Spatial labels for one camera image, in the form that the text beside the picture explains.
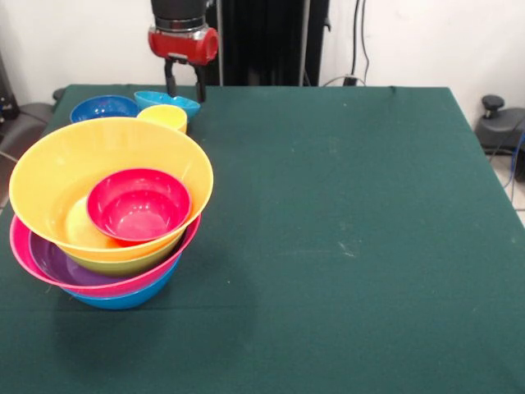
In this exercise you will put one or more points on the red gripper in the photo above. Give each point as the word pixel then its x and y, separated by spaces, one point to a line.
pixel 184 45

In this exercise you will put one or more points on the small light blue bowl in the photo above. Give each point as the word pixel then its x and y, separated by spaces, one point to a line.
pixel 156 99

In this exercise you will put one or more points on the small red bowl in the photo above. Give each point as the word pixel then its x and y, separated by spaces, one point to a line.
pixel 139 209

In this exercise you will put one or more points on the large orange bowl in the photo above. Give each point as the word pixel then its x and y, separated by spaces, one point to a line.
pixel 53 184

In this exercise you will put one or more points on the green bowl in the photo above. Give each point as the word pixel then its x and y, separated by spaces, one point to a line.
pixel 123 267

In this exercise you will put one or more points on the purple bowl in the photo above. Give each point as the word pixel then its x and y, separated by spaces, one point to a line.
pixel 49 262

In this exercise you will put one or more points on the large pink bowl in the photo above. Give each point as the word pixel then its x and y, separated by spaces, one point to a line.
pixel 18 246

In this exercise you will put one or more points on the yellow cup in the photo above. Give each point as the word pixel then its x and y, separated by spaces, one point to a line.
pixel 166 115

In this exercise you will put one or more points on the small dark blue bowl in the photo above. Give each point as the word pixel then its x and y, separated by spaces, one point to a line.
pixel 102 108

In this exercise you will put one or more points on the black table clamp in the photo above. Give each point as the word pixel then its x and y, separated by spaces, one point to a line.
pixel 57 94

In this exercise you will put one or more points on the black chair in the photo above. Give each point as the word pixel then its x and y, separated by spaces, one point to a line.
pixel 24 123

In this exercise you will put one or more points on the large light blue bowl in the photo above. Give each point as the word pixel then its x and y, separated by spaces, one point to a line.
pixel 123 301

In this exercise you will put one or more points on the dark green tablecloth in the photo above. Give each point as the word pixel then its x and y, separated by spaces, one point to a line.
pixel 369 328

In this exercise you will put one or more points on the black knobbed device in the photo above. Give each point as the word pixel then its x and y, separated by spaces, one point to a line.
pixel 498 127

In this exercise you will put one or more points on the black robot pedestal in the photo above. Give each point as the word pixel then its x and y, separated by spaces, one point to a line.
pixel 266 41

